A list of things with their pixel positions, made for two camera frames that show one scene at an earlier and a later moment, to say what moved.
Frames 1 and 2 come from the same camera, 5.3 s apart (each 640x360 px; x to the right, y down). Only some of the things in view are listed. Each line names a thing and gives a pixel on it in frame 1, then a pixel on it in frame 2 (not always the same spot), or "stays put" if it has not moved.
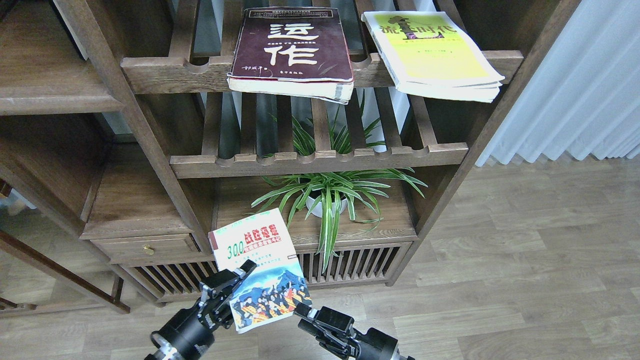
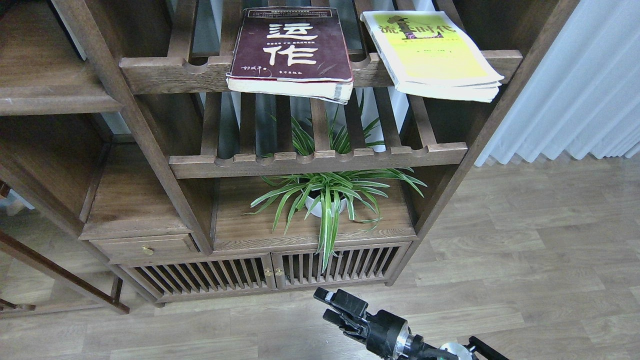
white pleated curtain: [582, 96] stays put
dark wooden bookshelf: [122, 142] stays put
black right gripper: [334, 331] → [383, 333]
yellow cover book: [431, 53] stays put
